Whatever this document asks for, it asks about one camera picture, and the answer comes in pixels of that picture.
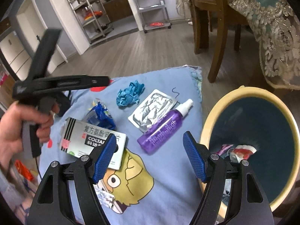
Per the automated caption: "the crushed white paper cup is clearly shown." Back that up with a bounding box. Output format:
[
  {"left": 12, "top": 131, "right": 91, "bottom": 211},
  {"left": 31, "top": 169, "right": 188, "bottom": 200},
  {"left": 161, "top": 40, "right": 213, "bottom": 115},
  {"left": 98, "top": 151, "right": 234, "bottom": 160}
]
[{"left": 229, "top": 145, "right": 257, "bottom": 163}]

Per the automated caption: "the white medicine box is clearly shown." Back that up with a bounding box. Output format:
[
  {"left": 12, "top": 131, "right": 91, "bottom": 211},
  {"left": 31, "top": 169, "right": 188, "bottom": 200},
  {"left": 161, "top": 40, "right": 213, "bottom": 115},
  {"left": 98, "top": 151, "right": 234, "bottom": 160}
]
[{"left": 59, "top": 117, "right": 127, "bottom": 170}]

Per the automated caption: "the pink snack wrapper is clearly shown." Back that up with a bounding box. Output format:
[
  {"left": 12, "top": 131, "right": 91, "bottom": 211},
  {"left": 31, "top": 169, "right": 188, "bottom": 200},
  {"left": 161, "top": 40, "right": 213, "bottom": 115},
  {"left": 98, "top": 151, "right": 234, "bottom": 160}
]
[{"left": 216, "top": 144, "right": 233, "bottom": 156}]

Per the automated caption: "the plaid pink sleeve forearm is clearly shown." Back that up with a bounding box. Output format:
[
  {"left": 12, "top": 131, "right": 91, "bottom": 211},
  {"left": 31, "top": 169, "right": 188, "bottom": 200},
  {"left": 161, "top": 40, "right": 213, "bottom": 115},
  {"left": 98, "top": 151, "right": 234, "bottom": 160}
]
[{"left": 1, "top": 166, "right": 38, "bottom": 224}]

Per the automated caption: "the yellow-rimmed teal trash bin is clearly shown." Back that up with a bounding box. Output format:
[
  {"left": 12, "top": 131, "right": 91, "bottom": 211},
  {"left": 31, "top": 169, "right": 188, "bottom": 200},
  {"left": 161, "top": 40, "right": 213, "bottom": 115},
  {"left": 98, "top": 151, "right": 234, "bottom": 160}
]
[{"left": 200, "top": 86, "right": 299, "bottom": 211}]

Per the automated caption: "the person's left hand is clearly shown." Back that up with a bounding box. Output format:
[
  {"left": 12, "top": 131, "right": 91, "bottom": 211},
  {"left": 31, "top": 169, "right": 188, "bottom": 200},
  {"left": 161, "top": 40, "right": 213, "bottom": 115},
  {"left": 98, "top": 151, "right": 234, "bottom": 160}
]
[{"left": 1, "top": 102, "right": 59, "bottom": 173}]

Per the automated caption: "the black mug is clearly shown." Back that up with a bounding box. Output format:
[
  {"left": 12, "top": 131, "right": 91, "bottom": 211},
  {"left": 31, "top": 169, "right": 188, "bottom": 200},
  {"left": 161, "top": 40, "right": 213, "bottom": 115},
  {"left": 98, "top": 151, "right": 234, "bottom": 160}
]
[{"left": 54, "top": 92, "right": 71, "bottom": 117}]

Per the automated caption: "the blue foil wrapper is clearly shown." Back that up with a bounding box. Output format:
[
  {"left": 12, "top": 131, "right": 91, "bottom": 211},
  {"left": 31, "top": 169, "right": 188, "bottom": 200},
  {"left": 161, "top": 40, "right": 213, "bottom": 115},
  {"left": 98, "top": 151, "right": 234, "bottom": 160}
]
[{"left": 83, "top": 100, "right": 116, "bottom": 130}]

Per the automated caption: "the white refrigerator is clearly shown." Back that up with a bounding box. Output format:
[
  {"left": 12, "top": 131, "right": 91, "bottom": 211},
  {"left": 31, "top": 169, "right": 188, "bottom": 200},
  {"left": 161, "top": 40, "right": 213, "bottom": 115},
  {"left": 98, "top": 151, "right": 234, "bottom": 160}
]
[{"left": 1, "top": 31, "right": 32, "bottom": 80}]

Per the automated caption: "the crumpled blue glove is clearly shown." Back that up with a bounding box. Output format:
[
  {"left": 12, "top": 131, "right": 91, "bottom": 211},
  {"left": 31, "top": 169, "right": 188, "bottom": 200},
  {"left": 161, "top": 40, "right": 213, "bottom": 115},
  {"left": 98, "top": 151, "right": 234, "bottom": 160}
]
[{"left": 116, "top": 80, "right": 145, "bottom": 107}]

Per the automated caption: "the silver blister pack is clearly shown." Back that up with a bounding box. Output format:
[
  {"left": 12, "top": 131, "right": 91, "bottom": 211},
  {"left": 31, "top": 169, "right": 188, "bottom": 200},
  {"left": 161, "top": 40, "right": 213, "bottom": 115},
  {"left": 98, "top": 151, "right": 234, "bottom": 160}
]
[{"left": 128, "top": 89, "right": 177, "bottom": 133}]

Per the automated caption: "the white door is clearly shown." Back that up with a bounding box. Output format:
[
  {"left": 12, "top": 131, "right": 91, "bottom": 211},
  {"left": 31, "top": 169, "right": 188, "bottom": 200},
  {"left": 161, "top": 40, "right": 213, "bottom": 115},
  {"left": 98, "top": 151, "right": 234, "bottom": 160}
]
[{"left": 16, "top": 0, "right": 67, "bottom": 74}]

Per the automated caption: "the metal shelving rack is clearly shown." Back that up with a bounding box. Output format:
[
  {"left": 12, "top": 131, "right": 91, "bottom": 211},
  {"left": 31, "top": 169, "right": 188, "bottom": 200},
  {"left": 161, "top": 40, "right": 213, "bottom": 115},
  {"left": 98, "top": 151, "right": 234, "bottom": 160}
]
[{"left": 67, "top": 0, "right": 114, "bottom": 44}]

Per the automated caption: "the purple spray bottle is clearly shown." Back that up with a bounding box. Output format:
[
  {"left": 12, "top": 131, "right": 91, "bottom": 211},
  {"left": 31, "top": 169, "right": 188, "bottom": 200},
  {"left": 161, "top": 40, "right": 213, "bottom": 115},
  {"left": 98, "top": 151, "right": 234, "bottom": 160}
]
[{"left": 137, "top": 99, "right": 193, "bottom": 154}]

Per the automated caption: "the light blue cartoon cushion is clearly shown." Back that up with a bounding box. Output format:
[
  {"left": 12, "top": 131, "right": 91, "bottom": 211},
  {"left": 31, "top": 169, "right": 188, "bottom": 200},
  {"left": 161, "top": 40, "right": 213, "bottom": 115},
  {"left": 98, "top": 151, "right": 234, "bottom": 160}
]
[{"left": 39, "top": 66, "right": 202, "bottom": 224}]

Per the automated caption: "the grey wheeled cart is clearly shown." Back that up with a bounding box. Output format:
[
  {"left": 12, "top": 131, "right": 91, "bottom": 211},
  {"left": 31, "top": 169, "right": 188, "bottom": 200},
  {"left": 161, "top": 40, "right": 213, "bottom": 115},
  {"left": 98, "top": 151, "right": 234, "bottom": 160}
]
[{"left": 133, "top": 0, "right": 171, "bottom": 33}]

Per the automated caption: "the wooden chair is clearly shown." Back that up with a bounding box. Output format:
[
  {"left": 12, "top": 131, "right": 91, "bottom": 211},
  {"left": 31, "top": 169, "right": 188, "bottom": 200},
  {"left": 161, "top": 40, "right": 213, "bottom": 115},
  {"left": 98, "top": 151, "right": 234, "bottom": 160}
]
[{"left": 184, "top": 0, "right": 249, "bottom": 84}]

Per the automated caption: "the teal lace tablecloth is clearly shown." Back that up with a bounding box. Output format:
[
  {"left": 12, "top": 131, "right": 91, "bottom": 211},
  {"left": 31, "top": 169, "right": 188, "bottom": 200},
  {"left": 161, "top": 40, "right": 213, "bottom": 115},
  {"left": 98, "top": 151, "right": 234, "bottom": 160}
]
[{"left": 174, "top": 0, "right": 300, "bottom": 91}]

